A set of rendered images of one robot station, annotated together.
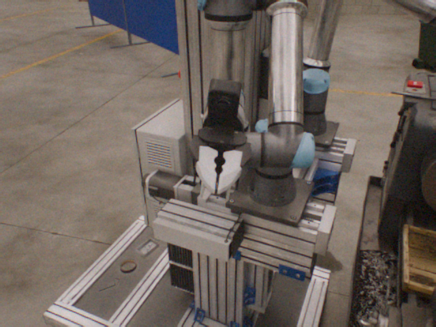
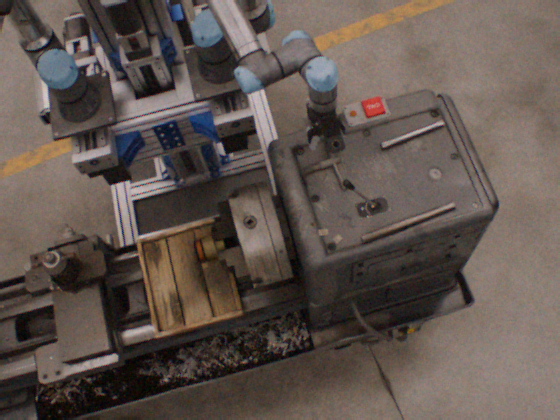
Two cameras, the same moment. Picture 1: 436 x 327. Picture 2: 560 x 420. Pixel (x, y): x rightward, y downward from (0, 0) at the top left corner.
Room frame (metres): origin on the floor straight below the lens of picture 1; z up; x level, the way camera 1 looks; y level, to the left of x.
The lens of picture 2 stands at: (0.86, -1.59, 2.92)
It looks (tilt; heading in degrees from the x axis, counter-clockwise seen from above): 66 degrees down; 63
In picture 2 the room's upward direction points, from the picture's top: 12 degrees counter-clockwise
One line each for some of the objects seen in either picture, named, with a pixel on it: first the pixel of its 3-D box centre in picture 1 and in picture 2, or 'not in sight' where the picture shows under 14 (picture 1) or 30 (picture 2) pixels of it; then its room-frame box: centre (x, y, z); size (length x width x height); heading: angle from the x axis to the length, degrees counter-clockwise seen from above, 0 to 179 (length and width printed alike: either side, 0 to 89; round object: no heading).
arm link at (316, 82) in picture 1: (313, 89); (213, 34); (1.40, -0.35, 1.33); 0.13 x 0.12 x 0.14; 169
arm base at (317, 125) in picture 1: (309, 117); (217, 57); (1.40, -0.35, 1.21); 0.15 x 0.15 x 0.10
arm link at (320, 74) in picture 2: not in sight; (321, 79); (1.43, -0.86, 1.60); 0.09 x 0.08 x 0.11; 79
